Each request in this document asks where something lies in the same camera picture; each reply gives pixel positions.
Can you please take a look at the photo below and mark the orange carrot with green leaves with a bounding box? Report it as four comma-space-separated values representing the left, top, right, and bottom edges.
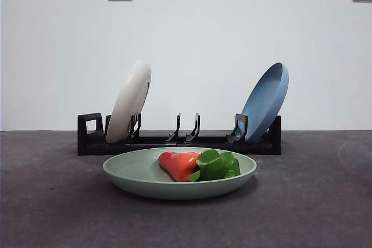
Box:
158, 149, 242, 182

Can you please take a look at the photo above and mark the green plate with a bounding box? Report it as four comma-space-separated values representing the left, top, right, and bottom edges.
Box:
102, 147, 258, 201

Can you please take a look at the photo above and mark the cream plate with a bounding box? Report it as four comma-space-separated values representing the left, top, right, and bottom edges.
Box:
105, 59, 152, 145

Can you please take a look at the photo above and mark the blue plate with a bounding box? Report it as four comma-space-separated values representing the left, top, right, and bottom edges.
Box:
241, 62, 290, 142

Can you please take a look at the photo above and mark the black plate rack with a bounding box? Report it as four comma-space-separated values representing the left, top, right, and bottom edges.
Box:
77, 112, 282, 156

